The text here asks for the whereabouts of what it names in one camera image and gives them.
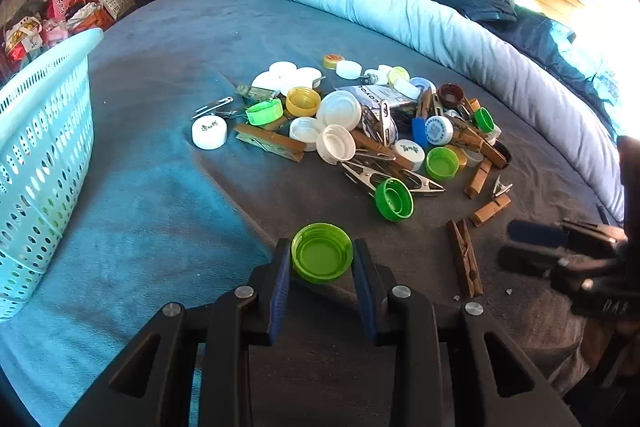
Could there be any dark single clothespin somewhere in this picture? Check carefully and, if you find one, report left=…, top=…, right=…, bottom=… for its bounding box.
left=446, top=219, right=485, bottom=299

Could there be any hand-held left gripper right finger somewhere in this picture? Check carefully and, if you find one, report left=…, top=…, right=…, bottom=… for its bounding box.
left=351, top=238, right=583, bottom=427

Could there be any small metal clip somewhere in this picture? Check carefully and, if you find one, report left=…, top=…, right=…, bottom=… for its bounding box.
left=492, top=174, right=514, bottom=200

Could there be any pile of wooden clothespins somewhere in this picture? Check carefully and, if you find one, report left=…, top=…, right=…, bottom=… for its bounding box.
left=234, top=87, right=513, bottom=225

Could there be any light blue plastic basket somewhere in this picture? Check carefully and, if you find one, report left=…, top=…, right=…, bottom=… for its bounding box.
left=0, top=27, right=105, bottom=323

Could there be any green bottle cap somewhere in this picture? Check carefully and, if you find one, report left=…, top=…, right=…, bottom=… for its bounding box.
left=291, top=223, right=355, bottom=284

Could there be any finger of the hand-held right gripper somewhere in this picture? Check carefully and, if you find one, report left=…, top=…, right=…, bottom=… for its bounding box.
left=506, top=219, right=626, bottom=254
left=497, top=244, right=573, bottom=279

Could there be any thin metal hair clip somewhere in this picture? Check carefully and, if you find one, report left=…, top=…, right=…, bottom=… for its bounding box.
left=191, top=96, right=234, bottom=120

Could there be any light blue rolled quilt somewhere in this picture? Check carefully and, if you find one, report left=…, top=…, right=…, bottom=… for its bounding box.
left=207, top=0, right=626, bottom=223

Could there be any small green printed packet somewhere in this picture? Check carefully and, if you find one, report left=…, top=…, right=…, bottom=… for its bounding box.
left=235, top=84, right=281, bottom=102

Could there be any black white printed packet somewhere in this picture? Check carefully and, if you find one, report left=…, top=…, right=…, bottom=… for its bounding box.
left=340, top=84, right=417, bottom=119

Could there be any blue bed sheet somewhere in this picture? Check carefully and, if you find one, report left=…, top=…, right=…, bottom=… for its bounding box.
left=0, top=0, right=626, bottom=427

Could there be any dark blue quilt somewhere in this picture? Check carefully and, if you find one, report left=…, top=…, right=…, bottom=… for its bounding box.
left=480, top=14, right=621, bottom=138

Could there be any pile of plastic bottle caps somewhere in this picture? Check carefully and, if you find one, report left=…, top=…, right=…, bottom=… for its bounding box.
left=191, top=54, right=501, bottom=223

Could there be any large metal clip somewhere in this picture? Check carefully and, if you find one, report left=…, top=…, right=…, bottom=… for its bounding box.
left=341, top=160, right=446, bottom=200

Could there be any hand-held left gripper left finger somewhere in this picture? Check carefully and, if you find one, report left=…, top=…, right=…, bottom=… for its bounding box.
left=60, top=237, right=292, bottom=427

